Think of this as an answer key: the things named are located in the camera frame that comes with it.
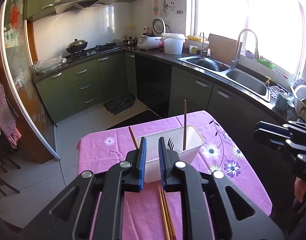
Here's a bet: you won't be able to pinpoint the person's right hand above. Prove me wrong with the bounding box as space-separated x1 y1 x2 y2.
294 177 306 203

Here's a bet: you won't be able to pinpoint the wooden cutting board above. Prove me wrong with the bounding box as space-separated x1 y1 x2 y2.
208 34 237 65

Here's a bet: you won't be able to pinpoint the gas stove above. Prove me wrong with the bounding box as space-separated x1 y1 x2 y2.
65 43 120 61

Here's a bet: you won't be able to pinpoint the teal ceramic mug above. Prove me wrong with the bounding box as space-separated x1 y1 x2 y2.
275 92 295 111

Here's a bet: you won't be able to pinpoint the wooden chair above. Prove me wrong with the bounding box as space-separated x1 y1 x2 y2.
0 134 21 196

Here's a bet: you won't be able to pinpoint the white plastic utensil holder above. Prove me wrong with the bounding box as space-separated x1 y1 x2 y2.
144 125 205 183

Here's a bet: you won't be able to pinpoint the black plastic fork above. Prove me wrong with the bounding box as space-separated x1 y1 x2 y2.
167 138 175 151

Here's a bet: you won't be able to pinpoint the small steel faucet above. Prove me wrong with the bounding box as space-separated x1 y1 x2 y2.
199 31 209 57

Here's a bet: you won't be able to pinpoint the tall steel kitchen faucet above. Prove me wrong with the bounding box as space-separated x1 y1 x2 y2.
231 28 260 70

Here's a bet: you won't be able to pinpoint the green lower cabinets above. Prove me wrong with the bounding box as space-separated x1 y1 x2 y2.
36 52 129 123

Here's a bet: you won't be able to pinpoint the steel double sink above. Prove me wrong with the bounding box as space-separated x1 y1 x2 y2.
177 56 271 102

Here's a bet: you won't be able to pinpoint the wooden chopstick pair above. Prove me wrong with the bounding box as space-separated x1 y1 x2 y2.
158 187 172 240

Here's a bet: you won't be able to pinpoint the white rice cooker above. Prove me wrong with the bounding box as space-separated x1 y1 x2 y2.
137 18 165 50

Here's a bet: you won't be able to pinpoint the purple floral tablecloth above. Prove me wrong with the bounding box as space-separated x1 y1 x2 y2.
77 116 283 239

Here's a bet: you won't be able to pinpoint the black pot in sink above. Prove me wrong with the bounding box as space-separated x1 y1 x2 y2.
194 57 227 72

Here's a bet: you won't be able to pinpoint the sliding glass door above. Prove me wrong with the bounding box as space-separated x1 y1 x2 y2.
0 0 60 164

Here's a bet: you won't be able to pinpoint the dark curved lower cabinets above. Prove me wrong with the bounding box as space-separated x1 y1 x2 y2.
135 55 295 222

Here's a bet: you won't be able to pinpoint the black wok with lid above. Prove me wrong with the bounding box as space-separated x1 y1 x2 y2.
66 38 88 54

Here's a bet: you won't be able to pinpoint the green tray on windowsill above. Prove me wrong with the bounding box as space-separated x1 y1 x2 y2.
257 58 275 69

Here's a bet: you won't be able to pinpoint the white plastic bucket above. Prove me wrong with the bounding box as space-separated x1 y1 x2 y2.
162 33 186 55

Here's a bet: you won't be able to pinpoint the plastic bag on counter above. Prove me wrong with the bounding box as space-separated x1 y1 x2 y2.
32 52 67 74

